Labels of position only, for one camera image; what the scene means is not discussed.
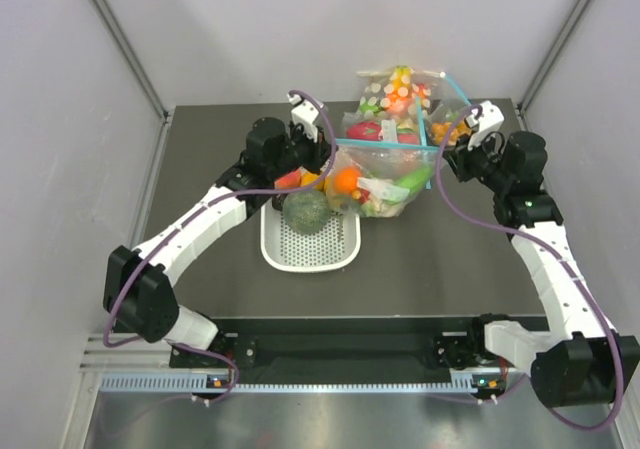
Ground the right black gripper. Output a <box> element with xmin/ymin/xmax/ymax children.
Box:
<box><xmin>444</xmin><ymin>127</ymin><xmax>513</xmax><ymax>193</ymax></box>

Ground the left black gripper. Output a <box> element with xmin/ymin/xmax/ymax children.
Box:
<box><xmin>268</xmin><ymin>120</ymin><xmax>336</xmax><ymax>180</ymax></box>

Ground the clear zip bag with vegetables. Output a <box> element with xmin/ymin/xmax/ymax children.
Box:
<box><xmin>325</xmin><ymin>139</ymin><xmax>436</xmax><ymax>218</ymax></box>

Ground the green fake cucumber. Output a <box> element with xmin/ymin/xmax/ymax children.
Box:
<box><xmin>394</xmin><ymin>165</ymin><xmax>434</xmax><ymax>195</ymax></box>

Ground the white fake cauliflower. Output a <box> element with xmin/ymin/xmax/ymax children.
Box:
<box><xmin>357</xmin><ymin>177</ymin><xmax>410</xmax><ymax>218</ymax></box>

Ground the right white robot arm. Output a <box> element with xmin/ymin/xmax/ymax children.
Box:
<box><xmin>444</xmin><ymin>131</ymin><xmax>639</xmax><ymax>408</ymax></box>

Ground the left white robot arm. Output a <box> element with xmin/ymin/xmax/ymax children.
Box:
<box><xmin>103</xmin><ymin>111</ymin><xmax>337</xmax><ymax>366</ymax></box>

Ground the red fake peach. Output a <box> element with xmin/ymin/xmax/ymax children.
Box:
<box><xmin>274</xmin><ymin>169</ymin><xmax>302</xmax><ymax>190</ymax></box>

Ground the orange fake orange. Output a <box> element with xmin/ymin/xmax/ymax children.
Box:
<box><xmin>300</xmin><ymin>172</ymin><xmax>325</xmax><ymax>192</ymax></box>

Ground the dark fake fruit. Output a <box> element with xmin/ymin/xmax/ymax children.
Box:
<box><xmin>271</xmin><ymin>195</ymin><xmax>285</xmax><ymax>212</ymax></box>

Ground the green fake melon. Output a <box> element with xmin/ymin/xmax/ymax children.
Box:
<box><xmin>282</xmin><ymin>189</ymin><xmax>332</xmax><ymax>235</ymax></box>

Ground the orange fake tangerine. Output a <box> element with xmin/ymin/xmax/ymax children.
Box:
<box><xmin>332</xmin><ymin>166</ymin><xmax>362</xmax><ymax>195</ymax></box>

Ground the small zip bag with oranges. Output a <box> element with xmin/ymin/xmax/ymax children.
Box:
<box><xmin>428</xmin><ymin>99</ymin><xmax>481</xmax><ymax>148</ymax></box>

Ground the zip bag with dragon fruit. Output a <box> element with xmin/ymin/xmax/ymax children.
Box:
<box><xmin>341</xmin><ymin>96</ymin><xmax>427</xmax><ymax>146</ymax></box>

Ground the polka dot fruit bag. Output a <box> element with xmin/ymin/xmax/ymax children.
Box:
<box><xmin>357</xmin><ymin>65</ymin><xmax>446</xmax><ymax>119</ymax></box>

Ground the white perforated plastic basket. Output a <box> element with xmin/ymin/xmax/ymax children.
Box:
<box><xmin>260</xmin><ymin>206</ymin><xmax>361</xmax><ymax>273</ymax></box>

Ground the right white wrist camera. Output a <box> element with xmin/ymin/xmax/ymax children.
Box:
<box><xmin>465</xmin><ymin>100</ymin><xmax>505</xmax><ymax>150</ymax></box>

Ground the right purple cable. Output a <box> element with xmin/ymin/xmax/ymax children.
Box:
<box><xmin>433</xmin><ymin>104</ymin><xmax>626</xmax><ymax>431</ymax></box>

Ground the purple cable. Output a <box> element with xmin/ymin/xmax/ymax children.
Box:
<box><xmin>433</xmin><ymin>104</ymin><xmax>626</xmax><ymax>431</ymax></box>
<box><xmin>102</xmin><ymin>88</ymin><xmax>339</xmax><ymax>403</ymax></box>

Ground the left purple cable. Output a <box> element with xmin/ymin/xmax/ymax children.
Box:
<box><xmin>102</xmin><ymin>88</ymin><xmax>339</xmax><ymax>403</ymax></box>

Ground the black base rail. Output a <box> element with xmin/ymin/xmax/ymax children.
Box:
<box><xmin>167</xmin><ymin>316</ymin><xmax>546</xmax><ymax>373</ymax></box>

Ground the grey cable duct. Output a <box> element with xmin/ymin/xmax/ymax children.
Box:
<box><xmin>99</xmin><ymin>372</ymin><xmax>504</xmax><ymax>394</ymax></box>

